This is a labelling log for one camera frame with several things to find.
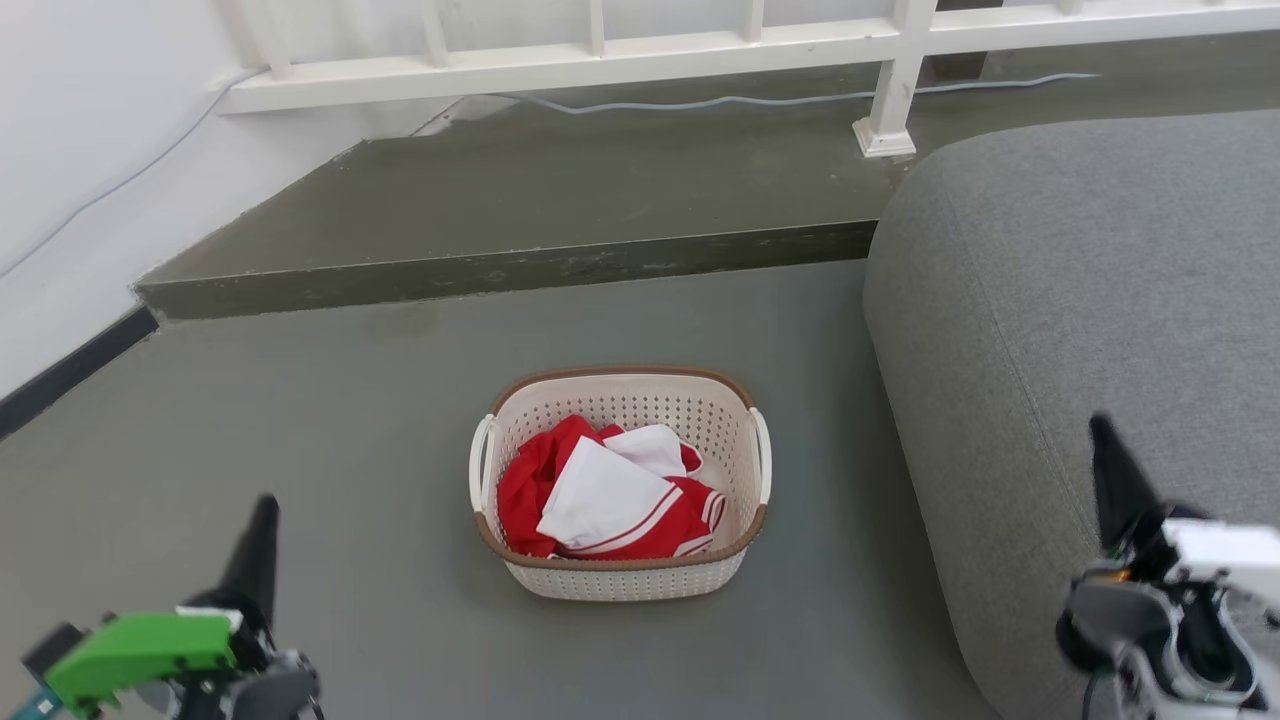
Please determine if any white metal railing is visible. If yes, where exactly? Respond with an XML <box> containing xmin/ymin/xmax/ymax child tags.
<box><xmin>215</xmin><ymin>0</ymin><xmax>1280</xmax><ymax>159</ymax></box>

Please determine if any thin pale cable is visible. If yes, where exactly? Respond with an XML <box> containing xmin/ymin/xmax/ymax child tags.
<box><xmin>0</xmin><ymin>68</ymin><xmax>1101</xmax><ymax>279</ymax></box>

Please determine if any cream perforated plastic laundry basket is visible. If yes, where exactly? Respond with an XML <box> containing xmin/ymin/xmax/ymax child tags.
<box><xmin>468</xmin><ymin>365</ymin><xmax>773</xmax><ymax>603</ymax></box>

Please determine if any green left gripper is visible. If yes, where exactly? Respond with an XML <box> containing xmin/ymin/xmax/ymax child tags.
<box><xmin>43</xmin><ymin>494</ymin><xmax>282</xmax><ymax>717</ymax></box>

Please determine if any red and white garment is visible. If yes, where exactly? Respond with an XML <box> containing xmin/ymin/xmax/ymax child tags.
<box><xmin>496</xmin><ymin>415</ymin><xmax>728</xmax><ymax>561</ymax></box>

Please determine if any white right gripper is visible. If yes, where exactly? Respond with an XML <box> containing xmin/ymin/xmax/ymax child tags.
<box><xmin>1089</xmin><ymin>412</ymin><xmax>1280</xmax><ymax>603</ymax></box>

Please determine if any black baseboard strip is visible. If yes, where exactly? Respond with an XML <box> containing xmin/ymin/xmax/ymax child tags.
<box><xmin>0</xmin><ymin>305</ymin><xmax>161</xmax><ymax>441</ymax></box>

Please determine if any grey fabric sofa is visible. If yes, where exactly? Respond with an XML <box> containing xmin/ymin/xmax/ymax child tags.
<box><xmin>862</xmin><ymin>108</ymin><xmax>1280</xmax><ymax>720</ymax></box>

